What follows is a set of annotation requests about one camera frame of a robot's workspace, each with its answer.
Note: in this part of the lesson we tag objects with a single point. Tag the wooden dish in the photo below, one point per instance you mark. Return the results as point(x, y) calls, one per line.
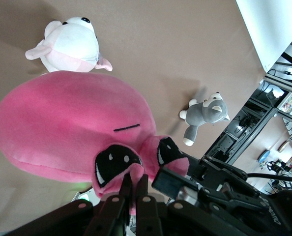
point(283, 146)

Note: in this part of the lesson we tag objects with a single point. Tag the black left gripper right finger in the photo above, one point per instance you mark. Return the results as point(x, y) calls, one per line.
point(148, 216)

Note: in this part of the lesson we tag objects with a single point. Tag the brown table cover sheet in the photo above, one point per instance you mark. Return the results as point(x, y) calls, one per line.
point(160, 49)

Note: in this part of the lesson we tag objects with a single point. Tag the pale pink white plush pig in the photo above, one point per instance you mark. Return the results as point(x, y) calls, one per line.
point(69, 44)

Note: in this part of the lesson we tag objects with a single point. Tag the white table edge panel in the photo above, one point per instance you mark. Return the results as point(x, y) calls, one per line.
point(271, 24)

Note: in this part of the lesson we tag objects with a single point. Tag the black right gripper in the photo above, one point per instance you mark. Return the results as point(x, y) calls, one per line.
point(283, 216)

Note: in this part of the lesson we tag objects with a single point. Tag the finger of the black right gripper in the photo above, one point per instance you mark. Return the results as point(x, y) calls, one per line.
point(170, 183)

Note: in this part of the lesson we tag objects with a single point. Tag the gray and white plush dog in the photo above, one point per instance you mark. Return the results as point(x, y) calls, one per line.
point(200, 115)

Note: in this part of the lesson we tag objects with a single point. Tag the pink round plush toy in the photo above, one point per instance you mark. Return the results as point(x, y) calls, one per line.
point(62, 123)

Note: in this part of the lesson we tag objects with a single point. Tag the blue plate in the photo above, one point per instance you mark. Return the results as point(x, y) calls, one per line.
point(265, 156)

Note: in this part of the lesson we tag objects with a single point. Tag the aluminium frame rack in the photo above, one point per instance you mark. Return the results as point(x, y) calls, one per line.
point(266, 118)

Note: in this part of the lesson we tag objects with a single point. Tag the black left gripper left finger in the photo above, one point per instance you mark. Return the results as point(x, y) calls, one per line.
point(111, 214)

